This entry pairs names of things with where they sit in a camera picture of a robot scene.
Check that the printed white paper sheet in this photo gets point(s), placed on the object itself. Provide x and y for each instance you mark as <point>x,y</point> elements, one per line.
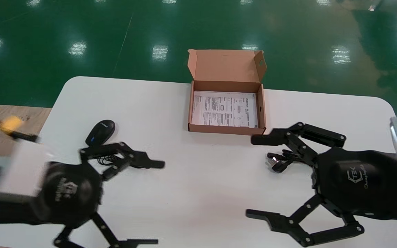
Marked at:
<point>224,109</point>

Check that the brown open cardboard box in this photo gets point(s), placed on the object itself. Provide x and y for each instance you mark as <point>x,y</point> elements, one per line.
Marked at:
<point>226,65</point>

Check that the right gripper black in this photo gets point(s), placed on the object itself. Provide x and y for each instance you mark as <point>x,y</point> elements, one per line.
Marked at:
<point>357,179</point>

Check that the left wrist grey camera box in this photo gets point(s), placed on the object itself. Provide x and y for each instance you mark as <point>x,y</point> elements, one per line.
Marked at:
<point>16,172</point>

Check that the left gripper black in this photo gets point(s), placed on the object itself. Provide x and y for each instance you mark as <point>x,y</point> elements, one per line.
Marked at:
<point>71,193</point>

